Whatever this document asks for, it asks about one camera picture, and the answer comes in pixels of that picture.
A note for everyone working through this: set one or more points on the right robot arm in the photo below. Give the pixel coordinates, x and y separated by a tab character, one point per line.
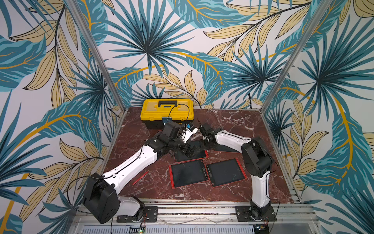
257	160

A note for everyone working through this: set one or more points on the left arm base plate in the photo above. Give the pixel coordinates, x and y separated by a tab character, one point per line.
148	214

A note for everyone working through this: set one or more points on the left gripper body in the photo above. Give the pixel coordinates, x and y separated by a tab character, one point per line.
177	144

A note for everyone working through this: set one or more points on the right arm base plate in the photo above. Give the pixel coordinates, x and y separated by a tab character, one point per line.
255	214

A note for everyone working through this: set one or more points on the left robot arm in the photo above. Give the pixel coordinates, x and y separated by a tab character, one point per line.
101	194

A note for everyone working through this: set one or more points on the yellow black toolbox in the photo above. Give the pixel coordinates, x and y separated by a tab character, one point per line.
156	113

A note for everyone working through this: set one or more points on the writing tablet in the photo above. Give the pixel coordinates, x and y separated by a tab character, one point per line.
225	172
187	173
223	148
195	151

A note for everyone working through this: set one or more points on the left aluminium corner post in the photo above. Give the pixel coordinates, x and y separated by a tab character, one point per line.
84	28

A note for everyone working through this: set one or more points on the red stylus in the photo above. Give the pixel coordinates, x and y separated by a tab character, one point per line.
140	178

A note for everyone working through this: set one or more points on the aluminium corner post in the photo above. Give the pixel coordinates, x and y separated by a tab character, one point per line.
315	19
84	28

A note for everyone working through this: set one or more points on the aluminium frame rail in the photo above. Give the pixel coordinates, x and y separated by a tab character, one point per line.
197	217

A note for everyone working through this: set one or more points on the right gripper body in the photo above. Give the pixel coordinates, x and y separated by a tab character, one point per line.
204	132

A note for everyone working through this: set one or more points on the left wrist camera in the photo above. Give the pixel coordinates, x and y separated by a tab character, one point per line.
188	132

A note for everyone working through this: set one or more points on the right aluminium corner post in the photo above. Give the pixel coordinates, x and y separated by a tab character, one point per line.
315	19

